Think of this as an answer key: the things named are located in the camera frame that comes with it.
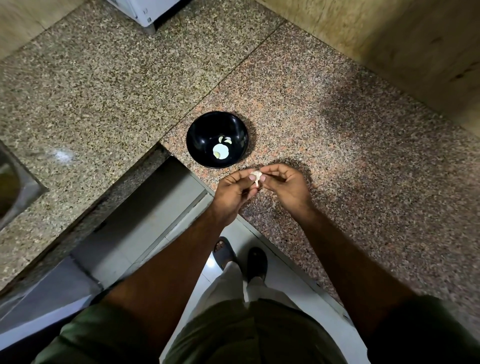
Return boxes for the person's right hand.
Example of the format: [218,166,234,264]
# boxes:
[259,163,315,216]

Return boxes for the person's left hand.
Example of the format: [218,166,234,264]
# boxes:
[211,170,260,227]

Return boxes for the person's left forearm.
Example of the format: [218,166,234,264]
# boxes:
[101,210,241,353]

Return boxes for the person's right forearm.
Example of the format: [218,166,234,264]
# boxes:
[292,204,417,338]

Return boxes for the black bowl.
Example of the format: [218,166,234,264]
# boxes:
[186,111,249,169]

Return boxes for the black left sandal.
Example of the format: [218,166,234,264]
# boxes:
[212,236,238,271]

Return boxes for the black sandal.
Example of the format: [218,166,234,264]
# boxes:
[245,247,268,283]
[212,236,238,271]

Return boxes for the black right sandal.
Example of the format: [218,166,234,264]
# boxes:
[245,247,268,283]

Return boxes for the beige trousers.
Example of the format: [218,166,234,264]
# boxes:
[195,261,301,319]

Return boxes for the olive green shirt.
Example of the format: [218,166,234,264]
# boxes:
[32,279,480,364]

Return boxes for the white appliance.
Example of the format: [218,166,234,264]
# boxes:
[106,0,194,35]

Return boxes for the steel sink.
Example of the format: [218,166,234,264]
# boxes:
[0,139,49,231]

